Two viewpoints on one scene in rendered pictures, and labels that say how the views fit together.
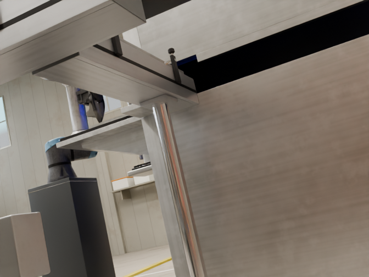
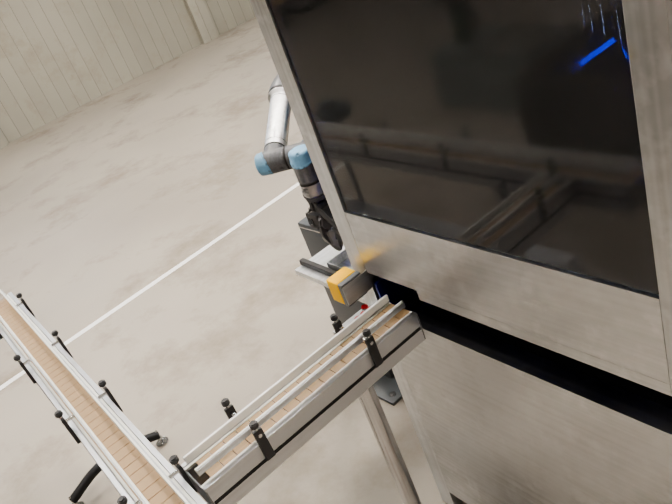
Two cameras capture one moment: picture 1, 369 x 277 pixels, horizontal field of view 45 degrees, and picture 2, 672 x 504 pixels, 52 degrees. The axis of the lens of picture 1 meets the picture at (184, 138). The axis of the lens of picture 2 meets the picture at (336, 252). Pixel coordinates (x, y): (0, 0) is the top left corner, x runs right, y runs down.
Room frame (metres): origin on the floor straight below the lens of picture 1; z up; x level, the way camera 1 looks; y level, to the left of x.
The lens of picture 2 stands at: (0.28, -0.92, 1.99)
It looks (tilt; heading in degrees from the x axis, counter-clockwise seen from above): 28 degrees down; 40
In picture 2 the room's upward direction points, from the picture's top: 22 degrees counter-clockwise
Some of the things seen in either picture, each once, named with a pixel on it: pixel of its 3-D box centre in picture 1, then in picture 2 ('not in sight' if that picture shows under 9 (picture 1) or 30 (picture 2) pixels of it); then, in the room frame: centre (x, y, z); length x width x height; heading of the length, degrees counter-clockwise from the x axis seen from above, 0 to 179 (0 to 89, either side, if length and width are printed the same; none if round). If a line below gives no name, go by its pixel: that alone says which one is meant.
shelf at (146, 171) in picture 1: (172, 165); not in sight; (2.57, 0.10, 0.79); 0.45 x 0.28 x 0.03; 69
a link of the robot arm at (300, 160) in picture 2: not in sight; (305, 164); (1.80, 0.34, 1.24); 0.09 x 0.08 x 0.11; 21
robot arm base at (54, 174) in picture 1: (61, 173); not in sight; (2.27, 0.65, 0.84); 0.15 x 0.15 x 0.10
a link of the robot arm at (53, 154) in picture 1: (58, 151); not in sight; (2.27, 0.65, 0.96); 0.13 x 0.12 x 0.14; 111
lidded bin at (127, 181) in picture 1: (123, 183); not in sight; (11.23, 1.75, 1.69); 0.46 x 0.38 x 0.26; 71
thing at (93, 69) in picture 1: (129, 66); (306, 388); (1.21, 0.10, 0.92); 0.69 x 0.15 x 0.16; 159
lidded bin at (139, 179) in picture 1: (144, 178); not in sight; (11.04, 1.19, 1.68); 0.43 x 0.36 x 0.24; 71
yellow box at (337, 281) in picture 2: not in sight; (346, 286); (1.53, 0.13, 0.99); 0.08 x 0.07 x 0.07; 69
